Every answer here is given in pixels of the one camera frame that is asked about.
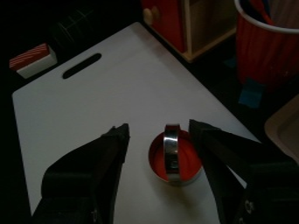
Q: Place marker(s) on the wooden toy cabinet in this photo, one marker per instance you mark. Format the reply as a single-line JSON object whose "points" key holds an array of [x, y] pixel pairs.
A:
{"points": [[210, 29]]}

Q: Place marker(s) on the red ribbed cup white rim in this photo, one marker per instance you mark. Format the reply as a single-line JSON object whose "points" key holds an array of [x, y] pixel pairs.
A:
{"points": [[265, 55]]}

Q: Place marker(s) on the red drawer with wooden knobs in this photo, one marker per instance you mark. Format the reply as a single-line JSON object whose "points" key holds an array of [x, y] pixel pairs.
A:
{"points": [[167, 20]]}

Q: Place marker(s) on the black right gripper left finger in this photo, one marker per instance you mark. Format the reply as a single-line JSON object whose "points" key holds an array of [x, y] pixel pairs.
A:
{"points": [[82, 180]]}

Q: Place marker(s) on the large blue tape piece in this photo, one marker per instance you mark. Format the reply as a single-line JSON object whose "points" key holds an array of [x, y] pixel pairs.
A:
{"points": [[253, 94]]}

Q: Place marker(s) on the small blue tape piece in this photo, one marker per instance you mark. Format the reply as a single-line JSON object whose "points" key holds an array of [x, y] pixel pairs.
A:
{"points": [[230, 62]]}

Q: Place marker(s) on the beige plastic tray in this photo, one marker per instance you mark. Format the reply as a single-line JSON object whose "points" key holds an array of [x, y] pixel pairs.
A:
{"points": [[286, 128]]}

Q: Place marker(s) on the white plastic cutting board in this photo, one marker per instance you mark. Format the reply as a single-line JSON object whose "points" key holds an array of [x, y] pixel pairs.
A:
{"points": [[117, 93]]}

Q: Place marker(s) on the round metal dough cutter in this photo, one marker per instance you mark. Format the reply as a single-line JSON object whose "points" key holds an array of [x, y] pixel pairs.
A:
{"points": [[171, 145]]}

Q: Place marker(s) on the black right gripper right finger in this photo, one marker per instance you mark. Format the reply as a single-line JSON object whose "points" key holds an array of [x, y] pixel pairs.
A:
{"points": [[249, 180]]}

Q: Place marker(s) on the red white striped box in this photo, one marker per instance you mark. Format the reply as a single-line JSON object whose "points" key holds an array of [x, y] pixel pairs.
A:
{"points": [[33, 59]]}

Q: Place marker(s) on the red dough disc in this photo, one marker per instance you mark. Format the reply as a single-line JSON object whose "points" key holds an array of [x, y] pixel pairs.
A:
{"points": [[189, 163]]}

